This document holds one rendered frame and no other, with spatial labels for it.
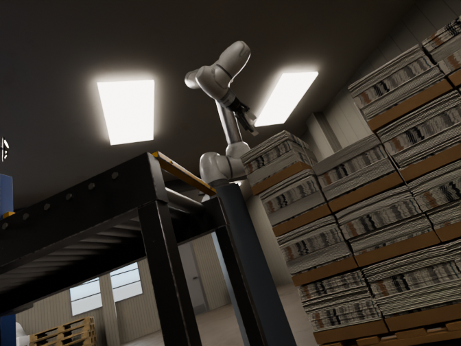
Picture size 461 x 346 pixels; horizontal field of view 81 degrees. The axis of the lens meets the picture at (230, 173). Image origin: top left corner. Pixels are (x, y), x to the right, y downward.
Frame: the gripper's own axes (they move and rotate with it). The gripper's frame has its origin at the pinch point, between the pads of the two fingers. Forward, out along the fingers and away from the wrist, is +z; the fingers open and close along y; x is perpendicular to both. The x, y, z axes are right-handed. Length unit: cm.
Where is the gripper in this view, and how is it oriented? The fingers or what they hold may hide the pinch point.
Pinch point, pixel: (254, 125)
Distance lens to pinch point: 150.8
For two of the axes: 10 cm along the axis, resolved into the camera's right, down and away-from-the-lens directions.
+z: 6.6, 5.1, 5.5
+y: 0.1, 7.3, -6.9
